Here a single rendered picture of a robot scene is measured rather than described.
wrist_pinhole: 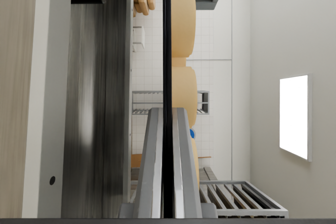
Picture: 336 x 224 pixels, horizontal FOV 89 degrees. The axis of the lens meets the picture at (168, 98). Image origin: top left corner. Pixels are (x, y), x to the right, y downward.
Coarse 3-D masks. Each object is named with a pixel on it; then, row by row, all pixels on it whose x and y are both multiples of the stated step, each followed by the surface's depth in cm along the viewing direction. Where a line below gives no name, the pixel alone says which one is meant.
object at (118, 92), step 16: (112, 0) 45; (128, 0) 45; (112, 16) 44; (128, 16) 44; (112, 32) 44; (128, 32) 44; (112, 48) 44; (128, 48) 43; (112, 64) 43; (128, 64) 43; (112, 80) 43; (128, 80) 43; (112, 96) 43; (128, 96) 42; (112, 112) 42; (128, 112) 42; (112, 128) 42; (128, 128) 42; (112, 144) 42; (128, 144) 42; (112, 160) 41; (128, 160) 42; (112, 176) 41; (128, 176) 42; (112, 192) 41; (128, 192) 41; (112, 208) 40
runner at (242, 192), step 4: (232, 184) 179; (236, 188) 169; (240, 188) 166; (240, 192) 159; (244, 192) 156; (244, 196) 151; (248, 196) 148; (248, 200) 143; (252, 200) 140; (252, 204) 137; (256, 204) 133; (256, 208) 130; (260, 208) 127; (264, 216) 120
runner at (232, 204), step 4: (216, 184) 177; (220, 188) 166; (220, 192) 161; (224, 192) 156; (224, 196) 150; (228, 196) 148; (228, 200) 140; (232, 204) 133; (232, 208) 131; (236, 208) 127
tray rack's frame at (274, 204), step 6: (132, 180) 181; (204, 180) 180; (210, 180) 180; (216, 180) 180; (222, 180) 180; (228, 180) 180; (234, 180) 180; (240, 180) 180; (246, 180) 180; (252, 186) 163; (258, 192) 151; (264, 198) 142; (270, 198) 137; (270, 204) 138; (276, 204) 127; (282, 216) 119; (288, 216) 117
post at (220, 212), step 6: (222, 210) 118; (228, 210) 118; (234, 210) 118; (240, 210) 118; (246, 210) 118; (252, 210) 118; (258, 210) 118; (264, 210) 118; (270, 210) 118; (276, 210) 118; (282, 210) 118
